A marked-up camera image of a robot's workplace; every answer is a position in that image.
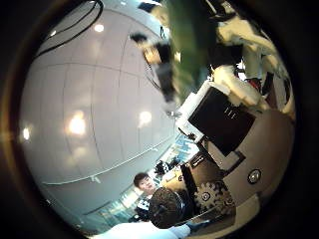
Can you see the person with black-white shirt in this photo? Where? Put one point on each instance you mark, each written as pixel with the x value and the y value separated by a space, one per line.
pixel 145 192

